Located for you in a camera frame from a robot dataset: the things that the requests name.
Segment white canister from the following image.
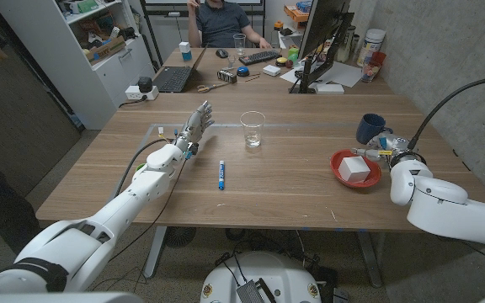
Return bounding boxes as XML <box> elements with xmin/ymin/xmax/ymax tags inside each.
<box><xmin>356</xmin><ymin>28</ymin><xmax>386</xmax><ymax>67</ymax></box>

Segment black and silver device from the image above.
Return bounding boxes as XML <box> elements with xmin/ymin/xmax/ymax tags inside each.
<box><xmin>216</xmin><ymin>68</ymin><xmax>238</xmax><ymax>84</ymax></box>

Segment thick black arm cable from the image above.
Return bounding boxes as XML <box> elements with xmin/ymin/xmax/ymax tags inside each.
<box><xmin>406</xmin><ymin>74</ymin><xmax>485</xmax><ymax>152</ymax></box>
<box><xmin>114</xmin><ymin>137</ymin><xmax>170</xmax><ymax>199</ymax></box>

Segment white power strip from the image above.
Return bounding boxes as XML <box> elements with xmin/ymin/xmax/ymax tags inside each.
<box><xmin>125</xmin><ymin>85</ymin><xmax>160</xmax><ymax>102</ymax></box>

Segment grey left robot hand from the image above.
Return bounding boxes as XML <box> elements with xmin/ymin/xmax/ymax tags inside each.
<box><xmin>173</xmin><ymin>100</ymin><xmax>216</xmax><ymax>159</ymax></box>

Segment white cube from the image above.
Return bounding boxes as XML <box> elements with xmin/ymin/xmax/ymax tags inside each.
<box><xmin>337</xmin><ymin>155</ymin><xmax>371</xmax><ymax>184</ymax></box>

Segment white shelf cabinet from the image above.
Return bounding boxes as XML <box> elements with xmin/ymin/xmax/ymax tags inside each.
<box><xmin>0</xmin><ymin>0</ymin><xmax>157</xmax><ymax>130</ymax></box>

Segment flat white box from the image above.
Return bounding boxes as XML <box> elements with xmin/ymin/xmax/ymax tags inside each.
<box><xmin>314</xmin><ymin>82</ymin><xmax>345</xmax><ymax>95</ymax></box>

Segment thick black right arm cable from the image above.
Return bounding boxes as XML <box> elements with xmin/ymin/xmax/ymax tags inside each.
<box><xmin>406</xmin><ymin>74</ymin><xmax>485</xmax><ymax>152</ymax></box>

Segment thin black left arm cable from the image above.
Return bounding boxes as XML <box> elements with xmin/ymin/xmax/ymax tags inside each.
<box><xmin>107</xmin><ymin>159</ymin><xmax>187</xmax><ymax>264</ymax></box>

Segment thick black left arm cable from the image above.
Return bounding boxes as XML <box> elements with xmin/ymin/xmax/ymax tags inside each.
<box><xmin>114</xmin><ymin>137</ymin><xmax>170</xmax><ymax>199</ymax></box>

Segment black laptop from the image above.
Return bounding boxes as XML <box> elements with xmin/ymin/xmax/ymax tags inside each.
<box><xmin>152</xmin><ymin>46</ymin><xmax>207</xmax><ymax>94</ymax></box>

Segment yellow handled scissors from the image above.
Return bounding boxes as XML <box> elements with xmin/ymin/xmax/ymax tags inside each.
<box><xmin>196</xmin><ymin>82</ymin><xmax>230</xmax><ymax>94</ymax></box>

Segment clear plastic cup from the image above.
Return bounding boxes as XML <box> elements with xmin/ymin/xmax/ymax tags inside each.
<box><xmin>239</xmin><ymin>110</ymin><xmax>267</xmax><ymax>149</ymax></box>

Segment tall drinking glass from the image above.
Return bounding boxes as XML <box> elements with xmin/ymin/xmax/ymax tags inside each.
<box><xmin>232</xmin><ymin>33</ymin><xmax>248</xmax><ymax>57</ymax></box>

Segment cardboard box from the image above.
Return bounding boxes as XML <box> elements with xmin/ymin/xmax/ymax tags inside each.
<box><xmin>84</xmin><ymin>35</ymin><xmax>127</xmax><ymax>65</ymax></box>

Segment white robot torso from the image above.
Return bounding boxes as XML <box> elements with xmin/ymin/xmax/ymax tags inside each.
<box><xmin>200</xmin><ymin>251</ymin><xmax>322</xmax><ymax>303</ymax></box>

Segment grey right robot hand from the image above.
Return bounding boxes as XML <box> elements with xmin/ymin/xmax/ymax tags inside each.
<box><xmin>350</xmin><ymin>131</ymin><xmax>414</xmax><ymax>163</ymax></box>

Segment black keyboard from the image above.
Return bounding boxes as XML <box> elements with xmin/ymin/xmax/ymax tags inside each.
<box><xmin>238</xmin><ymin>50</ymin><xmax>282</xmax><ymax>66</ymax></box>

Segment dark blue mug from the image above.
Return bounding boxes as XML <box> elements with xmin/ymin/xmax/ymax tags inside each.
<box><xmin>355</xmin><ymin>113</ymin><xmax>394</xmax><ymax>146</ymax></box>

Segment red bowl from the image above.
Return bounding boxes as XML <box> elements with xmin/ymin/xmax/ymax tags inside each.
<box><xmin>329</xmin><ymin>148</ymin><xmax>382</xmax><ymax>189</ymax></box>

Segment white and blue box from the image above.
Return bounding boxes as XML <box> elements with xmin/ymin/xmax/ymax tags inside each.
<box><xmin>178</xmin><ymin>41</ymin><xmax>193</xmax><ymax>61</ymax></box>

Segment black floor fan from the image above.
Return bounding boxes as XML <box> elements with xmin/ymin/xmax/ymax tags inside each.
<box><xmin>164</xmin><ymin>226</ymin><xmax>197</xmax><ymax>248</ymax></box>

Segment white paper sheets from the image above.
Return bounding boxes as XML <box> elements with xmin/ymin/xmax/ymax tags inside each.
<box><xmin>279</xmin><ymin>61</ymin><xmax>363</xmax><ymax>88</ymax></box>

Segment orange box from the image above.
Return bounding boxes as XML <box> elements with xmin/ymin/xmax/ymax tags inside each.
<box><xmin>283</xmin><ymin>3</ymin><xmax>311</xmax><ymax>23</ymax></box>

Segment black computer monitor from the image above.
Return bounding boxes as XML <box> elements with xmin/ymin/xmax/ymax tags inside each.
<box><xmin>289</xmin><ymin>0</ymin><xmax>355</xmax><ymax>94</ymax></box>

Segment grey table leg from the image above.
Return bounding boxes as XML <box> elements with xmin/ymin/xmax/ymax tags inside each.
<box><xmin>143</xmin><ymin>226</ymin><xmax>168</xmax><ymax>279</ymax></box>
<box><xmin>355</xmin><ymin>230</ymin><xmax>385</xmax><ymax>290</ymax></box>

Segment seated person in dark shirt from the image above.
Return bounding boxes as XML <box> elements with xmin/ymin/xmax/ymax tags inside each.
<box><xmin>185</xmin><ymin>0</ymin><xmax>273</xmax><ymax>50</ymax></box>

